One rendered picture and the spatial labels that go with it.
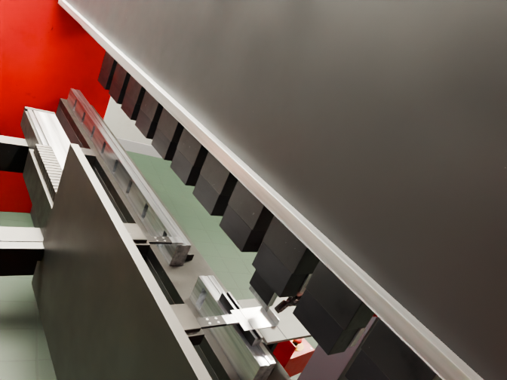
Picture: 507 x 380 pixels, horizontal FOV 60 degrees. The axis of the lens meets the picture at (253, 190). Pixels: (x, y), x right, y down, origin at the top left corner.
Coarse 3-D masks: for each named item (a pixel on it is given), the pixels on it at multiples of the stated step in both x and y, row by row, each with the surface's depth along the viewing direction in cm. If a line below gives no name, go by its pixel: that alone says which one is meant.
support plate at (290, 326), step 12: (240, 300) 138; (252, 300) 141; (276, 300) 147; (276, 312) 140; (288, 312) 143; (288, 324) 137; (300, 324) 140; (264, 336) 127; (276, 336) 129; (288, 336) 132; (300, 336) 134
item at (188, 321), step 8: (184, 304) 120; (176, 312) 115; (184, 312) 117; (184, 320) 114; (192, 320) 115; (200, 320) 121; (208, 320) 123; (216, 320) 124; (224, 320) 125; (232, 320) 127; (184, 328) 111; (192, 328) 113; (200, 328) 114; (192, 336) 112; (200, 336) 114; (192, 344) 114
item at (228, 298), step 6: (222, 294) 138; (228, 294) 139; (222, 300) 138; (228, 300) 136; (234, 300) 137; (228, 306) 135; (234, 306) 134; (228, 312) 135; (252, 330) 129; (246, 336) 128; (252, 336) 126; (258, 336) 127; (252, 342) 125; (258, 342) 127
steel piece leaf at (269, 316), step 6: (246, 312) 134; (252, 312) 135; (258, 312) 136; (264, 312) 137; (270, 312) 136; (246, 318) 131; (252, 318) 132; (258, 318) 133; (264, 318) 134; (270, 318) 136; (276, 318) 134; (252, 324) 129; (258, 324) 131; (264, 324) 132; (270, 324) 133; (276, 324) 134
